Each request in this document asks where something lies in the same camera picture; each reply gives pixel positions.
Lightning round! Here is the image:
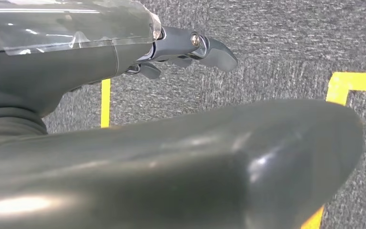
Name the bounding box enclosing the yellow floor tape rectangle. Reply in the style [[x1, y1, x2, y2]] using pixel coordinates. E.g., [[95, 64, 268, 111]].
[[100, 72, 366, 229]]

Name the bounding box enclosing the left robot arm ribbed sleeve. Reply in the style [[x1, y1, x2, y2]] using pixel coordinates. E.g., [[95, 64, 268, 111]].
[[0, 106, 49, 152]]

